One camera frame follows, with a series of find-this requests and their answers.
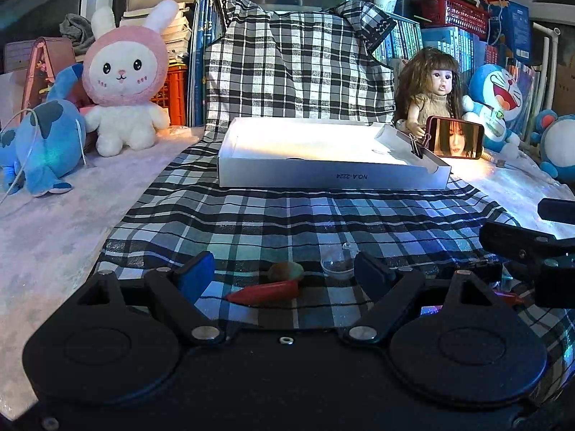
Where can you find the orange plastic crate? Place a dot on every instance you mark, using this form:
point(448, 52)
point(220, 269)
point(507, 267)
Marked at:
point(175, 94)

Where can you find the stack of white books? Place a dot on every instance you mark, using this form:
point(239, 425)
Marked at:
point(179, 31)

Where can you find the white plastic pipe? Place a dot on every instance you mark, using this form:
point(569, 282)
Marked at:
point(553, 54)

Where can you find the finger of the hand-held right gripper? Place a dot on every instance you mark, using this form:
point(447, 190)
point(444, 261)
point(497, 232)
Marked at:
point(516, 242)
point(559, 211)

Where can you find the black white checkered cloth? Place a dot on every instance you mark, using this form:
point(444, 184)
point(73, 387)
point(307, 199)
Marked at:
point(292, 76)

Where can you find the brown walnut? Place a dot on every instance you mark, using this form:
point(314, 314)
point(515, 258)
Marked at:
point(285, 270)

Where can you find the smartphone in red case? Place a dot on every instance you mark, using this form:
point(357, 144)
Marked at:
point(456, 138)

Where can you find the blue gift bag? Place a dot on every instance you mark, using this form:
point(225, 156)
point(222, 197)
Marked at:
point(516, 31)

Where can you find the red plastic basket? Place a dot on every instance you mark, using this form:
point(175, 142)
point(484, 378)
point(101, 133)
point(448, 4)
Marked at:
point(458, 11)

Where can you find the blue cat plush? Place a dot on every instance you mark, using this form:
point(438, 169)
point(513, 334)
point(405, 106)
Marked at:
point(494, 85)
point(561, 143)

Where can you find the row of teal books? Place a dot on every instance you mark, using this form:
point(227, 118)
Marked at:
point(453, 45)

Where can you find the row of tall blue books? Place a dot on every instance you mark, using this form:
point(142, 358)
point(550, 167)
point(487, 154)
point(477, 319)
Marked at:
point(197, 54)

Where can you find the pink white bunny plush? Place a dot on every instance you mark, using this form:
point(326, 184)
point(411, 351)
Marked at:
point(119, 72)

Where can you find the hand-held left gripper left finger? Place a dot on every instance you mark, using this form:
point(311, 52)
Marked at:
point(197, 270)

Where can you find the pink toy house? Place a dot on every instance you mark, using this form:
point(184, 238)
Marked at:
point(49, 54)

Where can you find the black binder clip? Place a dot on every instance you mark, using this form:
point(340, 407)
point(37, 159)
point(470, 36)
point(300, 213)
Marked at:
point(417, 148)

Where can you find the red toy carrot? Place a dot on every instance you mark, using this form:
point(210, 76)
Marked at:
point(263, 293)

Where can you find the brown haired doll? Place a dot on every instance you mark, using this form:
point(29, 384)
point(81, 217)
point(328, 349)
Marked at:
point(433, 78)

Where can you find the blue spotted plush animal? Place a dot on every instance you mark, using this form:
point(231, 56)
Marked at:
point(49, 143)

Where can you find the white cardboard box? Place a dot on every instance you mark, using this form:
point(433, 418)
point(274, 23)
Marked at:
point(332, 175)

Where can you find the grey crumpled cloth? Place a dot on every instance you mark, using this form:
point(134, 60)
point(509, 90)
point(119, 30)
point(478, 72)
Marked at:
point(76, 31)

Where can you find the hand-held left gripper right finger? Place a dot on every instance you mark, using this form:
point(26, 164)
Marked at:
point(369, 270)

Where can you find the brown cardboard box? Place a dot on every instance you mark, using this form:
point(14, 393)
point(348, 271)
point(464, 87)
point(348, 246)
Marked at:
point(565, 90)

